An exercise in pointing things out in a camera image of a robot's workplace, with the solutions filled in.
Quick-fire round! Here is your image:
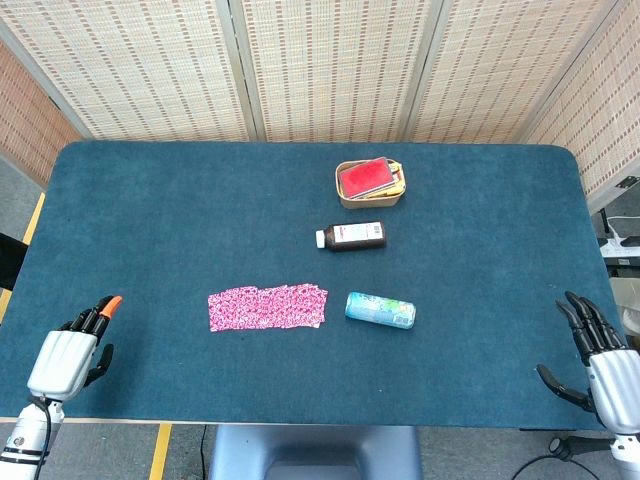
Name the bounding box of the white power strip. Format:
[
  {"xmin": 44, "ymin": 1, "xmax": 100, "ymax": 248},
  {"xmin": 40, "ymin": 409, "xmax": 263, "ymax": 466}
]
[{"xmin": 598, "ymin": 234, "xmax": 640, "ymax": 259}]

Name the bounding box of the oval tan cardboard box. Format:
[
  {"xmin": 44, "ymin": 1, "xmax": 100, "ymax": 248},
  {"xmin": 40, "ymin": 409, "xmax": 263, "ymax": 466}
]
[{"xmin": 334, "ymin": 156, "xmax": 407, "ymax": 210}]

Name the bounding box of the white power cable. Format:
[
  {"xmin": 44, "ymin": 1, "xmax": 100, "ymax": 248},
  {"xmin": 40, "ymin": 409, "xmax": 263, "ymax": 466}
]
[{"xmin": 602, "ymin": 213, "xmax": 640, "ymax": 239}]

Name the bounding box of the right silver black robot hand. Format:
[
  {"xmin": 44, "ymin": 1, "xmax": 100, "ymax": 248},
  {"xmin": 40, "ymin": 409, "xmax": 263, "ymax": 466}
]
[{"xmin": 537, "ymin": 291, "xmax": 640, "ymax": 436}]

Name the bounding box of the teal drink can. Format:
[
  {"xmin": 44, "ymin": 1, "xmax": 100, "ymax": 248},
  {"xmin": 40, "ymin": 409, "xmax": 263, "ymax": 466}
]
[{"xmin": 344, "ymin": 291, "xmax": 417, "ymax": 331}]

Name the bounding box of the blue felt table cover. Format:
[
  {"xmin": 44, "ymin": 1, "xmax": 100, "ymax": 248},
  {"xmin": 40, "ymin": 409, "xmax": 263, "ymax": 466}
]
[{"xmin": 0, "ymin": 140, "xmax": 626, "ymax": 431}]

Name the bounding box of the grey blue table pedestal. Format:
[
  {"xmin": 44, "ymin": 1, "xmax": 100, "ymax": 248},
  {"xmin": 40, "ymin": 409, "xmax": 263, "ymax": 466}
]
[{"xmin": 207, "ymin": 424, "xmax": 424, "ymax": 480}]

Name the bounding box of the yellow packet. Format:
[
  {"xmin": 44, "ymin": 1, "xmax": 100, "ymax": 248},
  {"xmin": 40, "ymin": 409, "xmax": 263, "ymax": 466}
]
[{"xmin": 369, "ymin": 159, "xmax": 405, "ymax": 200}]

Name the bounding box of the red flat case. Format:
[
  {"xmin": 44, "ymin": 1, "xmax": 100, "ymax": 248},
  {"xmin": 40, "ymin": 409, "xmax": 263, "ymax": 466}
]
[{"xmin": 337, "ymin": 156, "xmax": 396, "ymax": 200}]

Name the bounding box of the beige woven screen panel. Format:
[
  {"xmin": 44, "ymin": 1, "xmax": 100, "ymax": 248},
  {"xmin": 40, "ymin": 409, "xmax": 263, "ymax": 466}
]
[
  {"xmin": 404, "ymin": 0, "xmax": 626, "ymax": 146},
  {"xmin": 229, "ymin": 0, "xmax": 446, "ymax": 144},
  {"xmin": 0, "ymin": 0, "xmax": 251, "ymax": 144},
  {"xmin": 522, "ymin": 0, "xmax": 640, "ymax": 214}
]

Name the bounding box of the pink patterned packet strip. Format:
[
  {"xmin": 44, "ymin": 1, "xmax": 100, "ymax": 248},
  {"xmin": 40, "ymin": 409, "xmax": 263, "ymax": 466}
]
[{"xmin": 207, "ymin": 282, "xmax": 329, "ymax": 332}]

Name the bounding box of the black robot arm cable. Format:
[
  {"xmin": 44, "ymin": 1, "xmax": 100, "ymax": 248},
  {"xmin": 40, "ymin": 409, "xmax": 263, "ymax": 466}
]
[{"xmin": 29, "ymin": 397, "xmax": 54, "ymax": 480}]

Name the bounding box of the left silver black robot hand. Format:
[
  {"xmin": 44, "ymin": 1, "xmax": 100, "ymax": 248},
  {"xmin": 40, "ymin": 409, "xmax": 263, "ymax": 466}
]
[{"xmin": 27, "ymin": 294, "xmax": 124, "ymax": 402}]

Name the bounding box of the black wheeled stand foot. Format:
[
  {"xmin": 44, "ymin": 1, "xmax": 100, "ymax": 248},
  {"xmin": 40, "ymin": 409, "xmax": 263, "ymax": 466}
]
[{"xmin": 548, "ymin": 433, "xmax": 619, "ymax": 462}]

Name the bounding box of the thin black floor cable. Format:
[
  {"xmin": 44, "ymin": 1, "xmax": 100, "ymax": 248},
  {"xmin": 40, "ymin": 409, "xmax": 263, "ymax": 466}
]
[{"xmin": 198, "ymin": 424, "xmax": 209, "ymax": 480}]

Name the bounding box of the orange woven screen panel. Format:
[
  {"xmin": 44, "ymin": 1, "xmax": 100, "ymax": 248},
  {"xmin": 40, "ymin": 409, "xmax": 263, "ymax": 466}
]
[{"xmin": 0, "ymin": 39, "xmax": 84, "ymax": 187}]

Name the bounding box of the black fabric object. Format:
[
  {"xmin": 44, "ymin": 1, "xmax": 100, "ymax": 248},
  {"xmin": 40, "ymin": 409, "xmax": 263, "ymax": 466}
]
[{"xmin": 0, "ymin": 232, "xmax": 27, "ymax": 291}]

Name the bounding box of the brown medicine bottle white cap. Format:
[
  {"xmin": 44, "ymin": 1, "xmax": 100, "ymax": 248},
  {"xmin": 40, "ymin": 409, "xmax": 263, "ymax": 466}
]
[{"xmin": 314, "ymin": 221, "xmax": 389, "ymax": 252}]

